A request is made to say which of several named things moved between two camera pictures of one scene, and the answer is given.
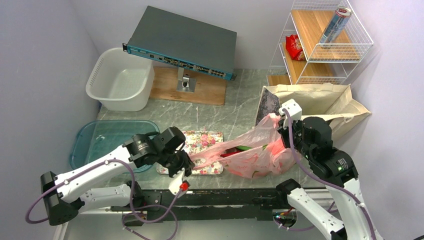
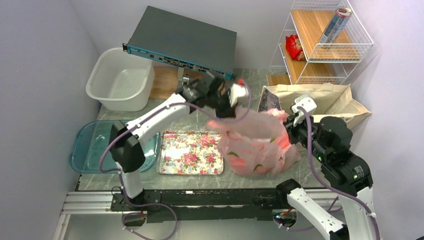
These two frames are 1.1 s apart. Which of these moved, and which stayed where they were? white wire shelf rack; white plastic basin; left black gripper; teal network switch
Moved: left black gripper
Stayed: white wire shelf rack; teal network switch; white plastic basin
